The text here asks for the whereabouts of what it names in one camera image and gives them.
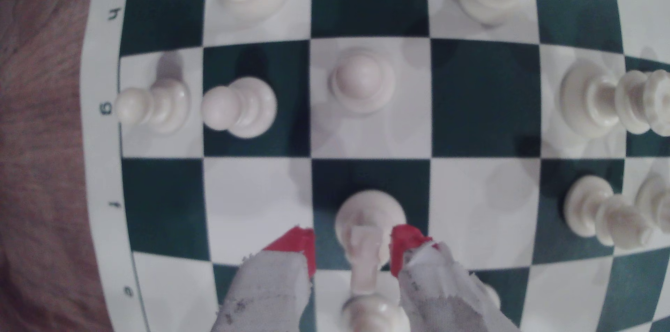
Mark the red gripper finger white wrap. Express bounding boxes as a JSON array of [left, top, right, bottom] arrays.
[[211, 226, 317, 332], [390, 224, 519, 332]]

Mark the green and white chess mat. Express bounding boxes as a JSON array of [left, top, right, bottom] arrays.
[[79, 0, 670, 332]]

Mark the white chess queen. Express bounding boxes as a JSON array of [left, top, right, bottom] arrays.
[[559, 60, 670, 139]]

